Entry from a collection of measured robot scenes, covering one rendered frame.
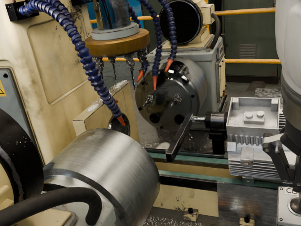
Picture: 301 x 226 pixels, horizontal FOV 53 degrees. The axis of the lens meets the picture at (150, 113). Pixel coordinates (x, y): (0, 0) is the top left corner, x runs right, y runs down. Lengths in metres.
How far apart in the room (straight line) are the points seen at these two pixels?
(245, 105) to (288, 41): 0.60
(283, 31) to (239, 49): 3.78
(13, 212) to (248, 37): 3.79
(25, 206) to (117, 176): 0.29
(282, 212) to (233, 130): 0.25
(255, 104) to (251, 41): 3.18
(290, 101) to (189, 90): 0.76
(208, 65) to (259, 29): 2.73
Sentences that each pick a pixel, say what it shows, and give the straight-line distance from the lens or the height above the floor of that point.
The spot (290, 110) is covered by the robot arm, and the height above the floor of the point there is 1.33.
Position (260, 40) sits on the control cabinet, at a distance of 3.97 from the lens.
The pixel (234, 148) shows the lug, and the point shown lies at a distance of 0.80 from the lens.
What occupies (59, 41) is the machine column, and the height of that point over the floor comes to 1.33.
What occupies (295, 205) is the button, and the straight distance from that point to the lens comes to 0.61.
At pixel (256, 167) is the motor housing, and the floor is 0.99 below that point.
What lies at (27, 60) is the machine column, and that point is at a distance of 0.84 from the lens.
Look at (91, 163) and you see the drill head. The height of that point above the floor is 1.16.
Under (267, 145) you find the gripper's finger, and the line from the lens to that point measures 0.42.
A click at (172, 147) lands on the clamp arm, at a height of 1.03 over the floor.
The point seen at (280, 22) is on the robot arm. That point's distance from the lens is 0.27.
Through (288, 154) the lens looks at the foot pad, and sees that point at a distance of 0.80.
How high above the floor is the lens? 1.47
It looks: 25 degrees down
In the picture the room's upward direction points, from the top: 8 degrees counter-clockwise
